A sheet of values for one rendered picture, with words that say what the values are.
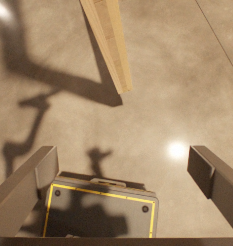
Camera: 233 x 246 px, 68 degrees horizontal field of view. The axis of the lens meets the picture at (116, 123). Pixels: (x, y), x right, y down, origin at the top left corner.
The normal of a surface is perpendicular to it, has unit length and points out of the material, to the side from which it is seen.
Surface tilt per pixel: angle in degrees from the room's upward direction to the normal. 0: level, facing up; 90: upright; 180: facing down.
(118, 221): 0
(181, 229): 0
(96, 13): 88
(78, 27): 0
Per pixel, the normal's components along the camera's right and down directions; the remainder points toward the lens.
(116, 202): -0.14, -0.15
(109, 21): 0.26, 0.94
